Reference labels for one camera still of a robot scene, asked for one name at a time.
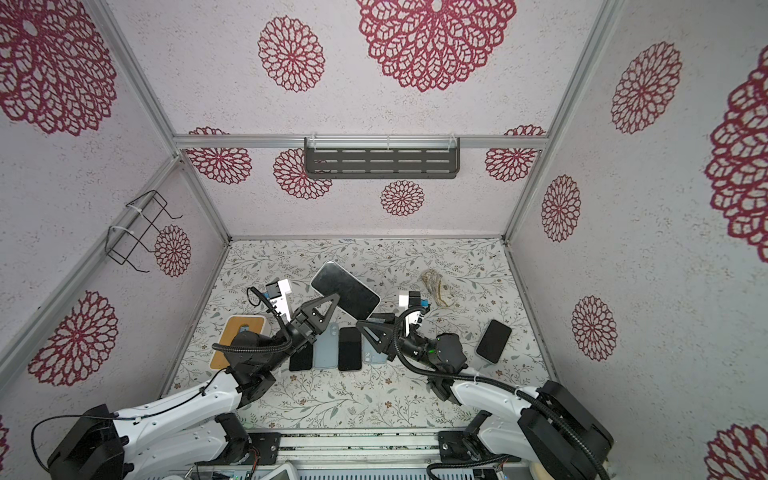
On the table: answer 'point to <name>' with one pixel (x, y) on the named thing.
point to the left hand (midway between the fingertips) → (341, 299)
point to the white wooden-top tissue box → (232, 325)
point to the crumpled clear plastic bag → (431, 278)
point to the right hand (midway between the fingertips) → (360, 324)
